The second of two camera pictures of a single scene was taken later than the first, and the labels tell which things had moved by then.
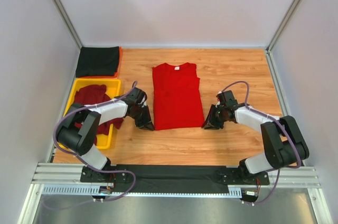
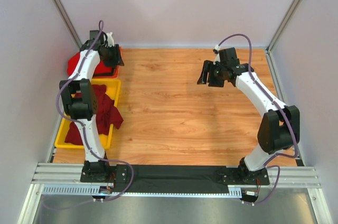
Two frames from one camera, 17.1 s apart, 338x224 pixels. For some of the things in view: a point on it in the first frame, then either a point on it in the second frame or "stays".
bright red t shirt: [177, 96] → [101, 68]
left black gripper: [141, 114] → [116, 56]
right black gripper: [215, 115] → [211, 73]
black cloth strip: [174, 179] stays
